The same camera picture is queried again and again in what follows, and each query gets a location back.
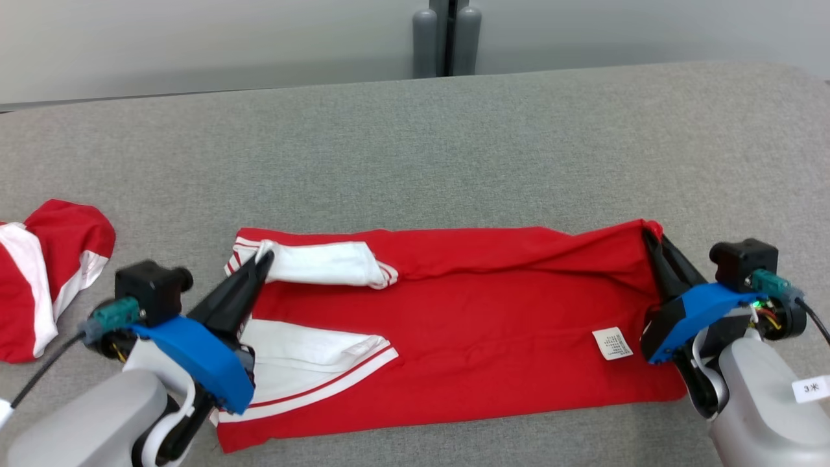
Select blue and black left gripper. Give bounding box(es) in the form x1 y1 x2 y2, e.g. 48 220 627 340
133 252 274 416

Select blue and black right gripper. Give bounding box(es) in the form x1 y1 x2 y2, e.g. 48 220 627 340
642 228 766 364

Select red and white jersey shirt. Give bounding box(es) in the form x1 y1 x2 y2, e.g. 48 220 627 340
214 219 688 453

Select red shorts with white stripe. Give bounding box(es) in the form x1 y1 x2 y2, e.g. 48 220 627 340
0 199 116 364

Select black right cable teal plug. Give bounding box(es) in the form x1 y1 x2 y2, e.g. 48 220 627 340
752 271 830 344

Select black cable teal plug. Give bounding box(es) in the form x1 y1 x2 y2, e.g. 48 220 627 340
10 297 143 409
752 271 830 344

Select black left cable teal plug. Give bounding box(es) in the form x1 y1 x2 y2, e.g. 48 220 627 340
10 297 143 409

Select white cable label tag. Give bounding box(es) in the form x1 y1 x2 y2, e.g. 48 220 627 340
792 375 830 404

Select grey rounded post cap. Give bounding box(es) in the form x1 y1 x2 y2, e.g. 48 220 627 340
454 6 482 77
412 8 438 78

